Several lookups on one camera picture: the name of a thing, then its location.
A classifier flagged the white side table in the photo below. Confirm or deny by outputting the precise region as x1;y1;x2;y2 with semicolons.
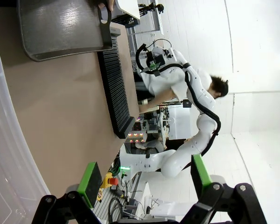
115;0;141;21

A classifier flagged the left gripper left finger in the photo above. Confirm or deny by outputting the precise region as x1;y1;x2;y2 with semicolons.
31;161;103;224

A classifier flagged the bystander hand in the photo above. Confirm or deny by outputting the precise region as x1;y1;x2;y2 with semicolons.
138;104;153;114

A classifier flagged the control box with red lights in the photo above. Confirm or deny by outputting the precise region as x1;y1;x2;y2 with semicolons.
126;130;147;144

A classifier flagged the black plastic tray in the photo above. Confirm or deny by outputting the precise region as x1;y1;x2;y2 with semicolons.
17;0;113;63

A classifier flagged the coiled black cable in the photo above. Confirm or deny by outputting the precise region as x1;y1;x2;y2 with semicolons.
107;196;126;222

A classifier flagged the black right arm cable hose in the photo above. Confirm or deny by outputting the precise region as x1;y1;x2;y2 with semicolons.
135;43;222;157

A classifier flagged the person's left hand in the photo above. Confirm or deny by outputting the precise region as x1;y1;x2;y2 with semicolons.
98;0;115;12

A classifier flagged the clear plastic storage box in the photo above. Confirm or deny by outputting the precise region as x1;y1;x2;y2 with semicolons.
0;43;52;224

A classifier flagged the bystander bare forearm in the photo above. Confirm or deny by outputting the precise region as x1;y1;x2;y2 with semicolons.
148;89;178;111

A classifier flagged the bystander in white shirt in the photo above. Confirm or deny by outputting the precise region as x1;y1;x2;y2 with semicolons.
139;67;230;114

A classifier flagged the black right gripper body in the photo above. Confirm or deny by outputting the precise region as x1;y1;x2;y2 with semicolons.
146;51;166;70

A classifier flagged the black slotted PCB rack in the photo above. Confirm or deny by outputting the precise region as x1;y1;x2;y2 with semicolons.
97;26;136;140

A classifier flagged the yellow emergency stop button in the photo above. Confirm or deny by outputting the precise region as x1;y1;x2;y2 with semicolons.
104;173;119;188

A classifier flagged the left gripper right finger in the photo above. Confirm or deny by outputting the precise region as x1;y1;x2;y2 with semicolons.
177;154;268;224

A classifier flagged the black camera pole stand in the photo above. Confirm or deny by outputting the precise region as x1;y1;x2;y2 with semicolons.
138;3;164;16

